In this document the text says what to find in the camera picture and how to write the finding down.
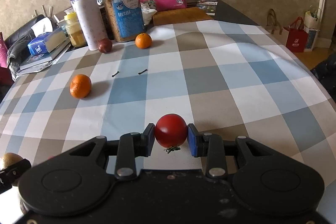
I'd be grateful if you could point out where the red tomato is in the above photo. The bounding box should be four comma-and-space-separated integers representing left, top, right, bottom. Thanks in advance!
154, 114, 188, 148

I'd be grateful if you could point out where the orange mandarin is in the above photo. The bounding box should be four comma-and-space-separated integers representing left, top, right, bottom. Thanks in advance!
70, 74, 92, 99
135, 33, 152, 49

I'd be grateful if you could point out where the brown kiwi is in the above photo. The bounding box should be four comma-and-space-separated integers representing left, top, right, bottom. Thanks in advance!
1, 152, 23, 170

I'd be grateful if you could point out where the checkered tablecloth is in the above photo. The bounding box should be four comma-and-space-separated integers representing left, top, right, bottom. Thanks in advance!
0, 19, 336, 217

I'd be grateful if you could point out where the dark plum by bottle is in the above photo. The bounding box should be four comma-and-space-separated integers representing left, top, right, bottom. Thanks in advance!
98, 38, 113, 53

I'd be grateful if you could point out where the orange mandarin by jar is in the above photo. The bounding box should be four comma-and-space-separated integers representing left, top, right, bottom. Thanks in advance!
135, 33, 152, 49

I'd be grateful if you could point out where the stack of books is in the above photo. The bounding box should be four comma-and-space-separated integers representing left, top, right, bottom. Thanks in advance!
16, 42, 71, 76

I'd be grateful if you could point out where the yellow lid jar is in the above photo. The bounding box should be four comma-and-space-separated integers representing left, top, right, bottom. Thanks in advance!
64, 12, 87, 48

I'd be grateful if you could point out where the orange wooden board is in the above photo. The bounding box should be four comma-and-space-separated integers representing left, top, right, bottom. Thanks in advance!
153, 7, 212, 26

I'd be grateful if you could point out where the blue tissue pack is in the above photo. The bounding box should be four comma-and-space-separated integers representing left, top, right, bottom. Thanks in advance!
27, 28, 67, 55

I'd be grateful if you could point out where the lilac white thermos bottle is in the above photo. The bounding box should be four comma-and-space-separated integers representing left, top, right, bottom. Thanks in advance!
70, 0, 108, 51

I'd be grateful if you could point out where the beige paper bag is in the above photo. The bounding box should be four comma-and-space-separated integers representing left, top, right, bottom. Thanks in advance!
265, 9, 289, 46

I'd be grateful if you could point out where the red gift bag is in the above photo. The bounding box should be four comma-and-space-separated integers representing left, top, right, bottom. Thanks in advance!
284, 16, 308, 53

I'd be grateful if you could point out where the pink pencil case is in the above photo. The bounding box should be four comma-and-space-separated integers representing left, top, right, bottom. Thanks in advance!
140, 0, 187, 12

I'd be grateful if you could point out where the glass jar blue label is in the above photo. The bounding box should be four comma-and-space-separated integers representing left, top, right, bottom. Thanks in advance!
102, 0, 145, 42

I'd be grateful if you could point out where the white paper bag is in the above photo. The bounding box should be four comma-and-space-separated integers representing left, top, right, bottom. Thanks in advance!
303, 6, 321, 52

